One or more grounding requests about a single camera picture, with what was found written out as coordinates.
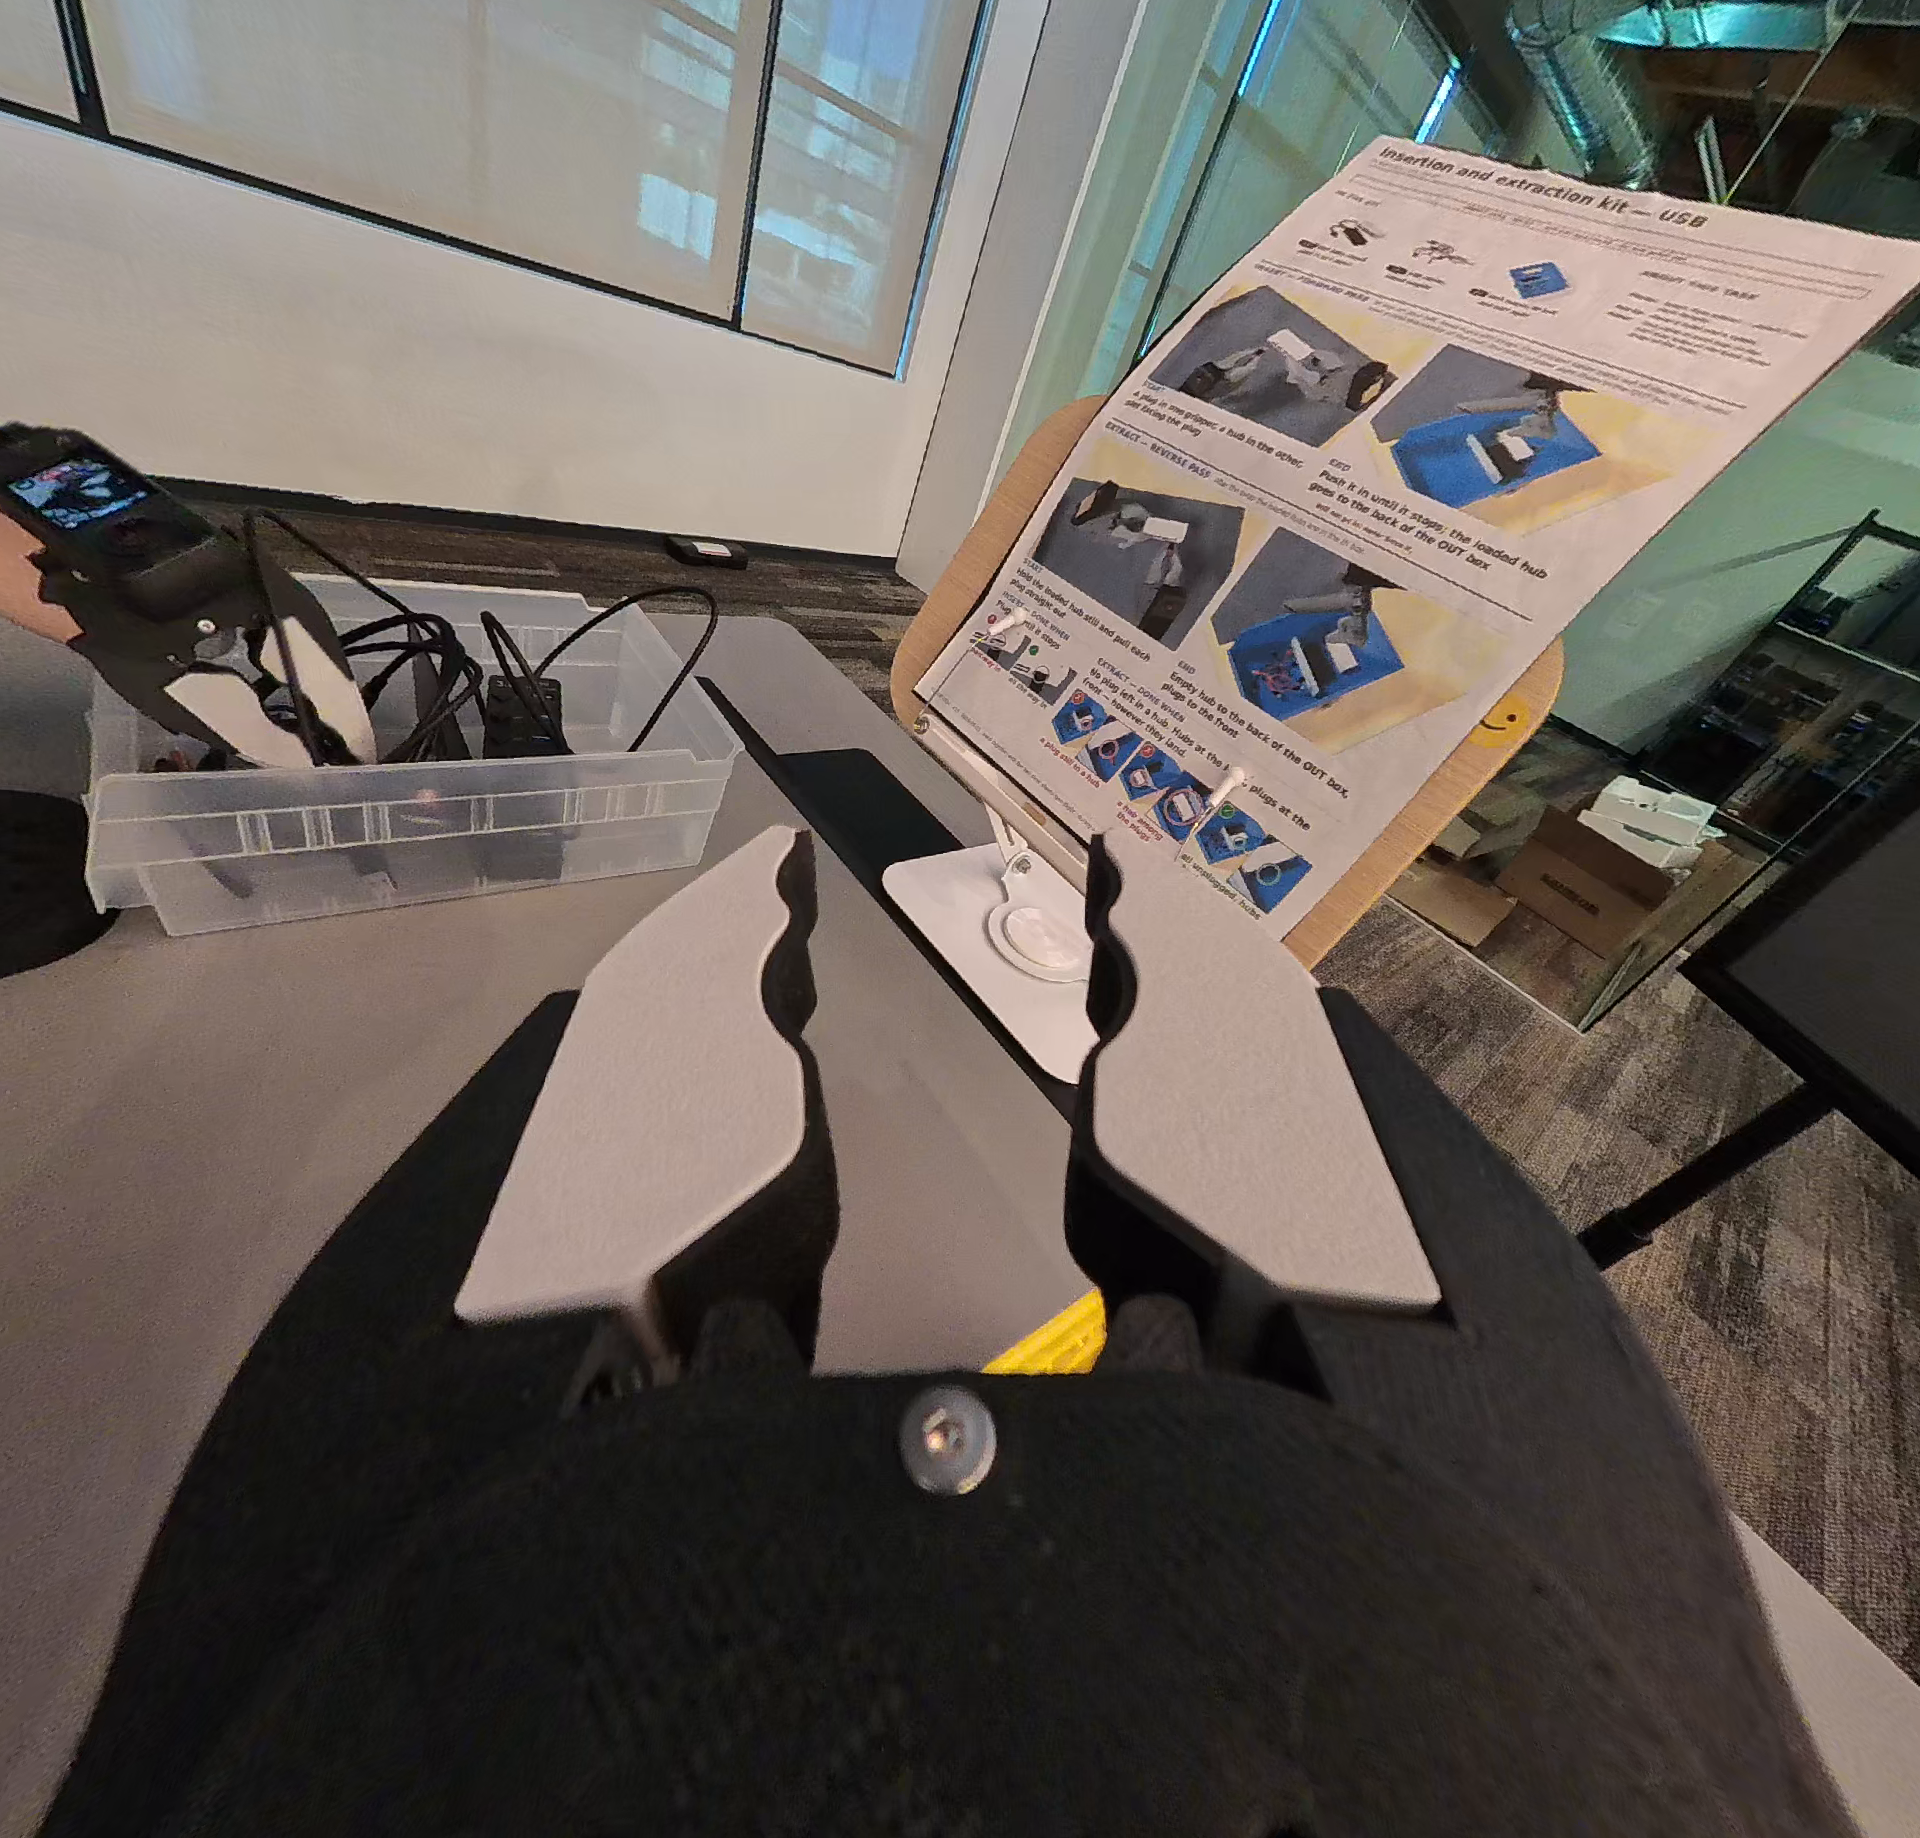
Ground clear plastic bin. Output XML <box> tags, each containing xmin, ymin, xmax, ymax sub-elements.
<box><xmin>83</xmin><ymin>572</ymin><xmax>749</xmax><ymax>944</ymax></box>

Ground printed instruction poster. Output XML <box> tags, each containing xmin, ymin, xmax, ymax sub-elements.
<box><xmin>915</xmin><ymin>134</ymin><xmax>1920</xmax><ymax>949</ymax></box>

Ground dark flat slab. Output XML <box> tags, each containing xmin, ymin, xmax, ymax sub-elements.
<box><xmin>696</xmin><ymin>673</ymin><xmax>1086</xmax><ymax>1123</ymax></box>

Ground yellow plastic bin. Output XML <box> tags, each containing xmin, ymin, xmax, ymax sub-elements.
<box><xmin>983</xmin><ymin>1293</ymin><xmax>1117</xmax><ymax>1378</ymax></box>

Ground bundle of black cables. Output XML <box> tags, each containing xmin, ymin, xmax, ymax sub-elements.
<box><xmin>240</xmin><ymin>506</ymin><xmax>505</xmax><ymax>770</ymax></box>

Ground stack of white boxes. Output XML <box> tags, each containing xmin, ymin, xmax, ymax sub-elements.
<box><xmin>1583</xmin><ymin>771</ymin><xmax>1723</xmax><ymax>860</ymax></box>

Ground person's left hand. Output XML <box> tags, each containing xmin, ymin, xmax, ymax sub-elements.
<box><xmin>0</xmin><ymin>530</ymin><xmax>81</xmax><ymax>650</ymax></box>

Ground black side table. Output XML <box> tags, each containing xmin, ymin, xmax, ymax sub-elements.
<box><xmin>1676</xmin><ymin>801</ymin><xmax>1920</xmax><ymax>1184</ymax></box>

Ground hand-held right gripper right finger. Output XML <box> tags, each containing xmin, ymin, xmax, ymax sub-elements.
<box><xmin>1064</xmin><ymin>832</ymin><xmax>1447</xmax><ymax>1381</ymax></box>

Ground white rounded board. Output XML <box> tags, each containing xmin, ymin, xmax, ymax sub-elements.
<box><xmin>883</xmin><ymin>843</ymin><xmax>1123</xmax><ymax>1090</ymax></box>

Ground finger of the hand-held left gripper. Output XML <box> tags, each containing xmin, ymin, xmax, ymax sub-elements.
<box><xmin>154</xmin><ymin>661</ymin><xmax>325</xmax><ymax>773</ymax></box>
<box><xmin>264</xmin><ymin>611</ymin><xmax>380</xmax><ymax>770</ymax></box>

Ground black mesh wrist rest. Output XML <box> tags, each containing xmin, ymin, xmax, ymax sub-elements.
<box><xmin>0</xmin><ymin>787</ymin><xmax>127</xmax><ymax>979</ymax></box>

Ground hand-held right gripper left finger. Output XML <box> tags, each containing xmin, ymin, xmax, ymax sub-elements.
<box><xmin>453</xmin><ymin>821</ymin><xmax>839</xmax><ymax>1381</ymax></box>

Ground black table leg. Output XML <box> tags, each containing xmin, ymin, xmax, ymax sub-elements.
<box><xmin>1575</xmin><ymin>1088</ymin><xmax>1850</xmax><ymax>1274</ymax></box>

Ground window with white blinds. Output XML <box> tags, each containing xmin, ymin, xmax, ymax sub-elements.
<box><xmin>0</xmin><ymin>0</ymin><xmax>1011</xmax><ymax>379</ymax></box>

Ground cardboard box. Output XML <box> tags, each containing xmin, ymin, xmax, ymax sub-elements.
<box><xmin>1501</xmin><ymin>801</ymin><xmax>1747</xmax><ymax>966</ymax></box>

